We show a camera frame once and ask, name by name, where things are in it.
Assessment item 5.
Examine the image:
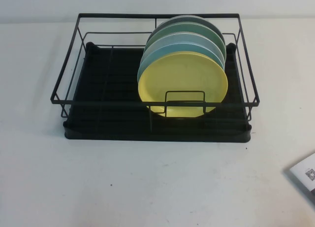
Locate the yellow plate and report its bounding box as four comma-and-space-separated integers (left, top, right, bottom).
137, 51, 228, 119

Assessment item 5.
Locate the light blue plate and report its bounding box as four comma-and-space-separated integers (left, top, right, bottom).
137, 42, 224, 90

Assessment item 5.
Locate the pale grey plate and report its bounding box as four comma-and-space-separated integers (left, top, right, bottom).
143, 32, 227, 72

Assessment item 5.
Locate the green plate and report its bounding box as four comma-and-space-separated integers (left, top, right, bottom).
145, 22, 227, 56

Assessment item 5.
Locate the dark grey-green plate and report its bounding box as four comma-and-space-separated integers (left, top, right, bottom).
153, 15, 226, 44

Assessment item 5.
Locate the black plastic drip tray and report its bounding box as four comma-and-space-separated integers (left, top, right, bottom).
63, 41, 253, 142

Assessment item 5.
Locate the black wire dish rack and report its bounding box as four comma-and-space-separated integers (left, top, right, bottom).
50, 13, 261, 121

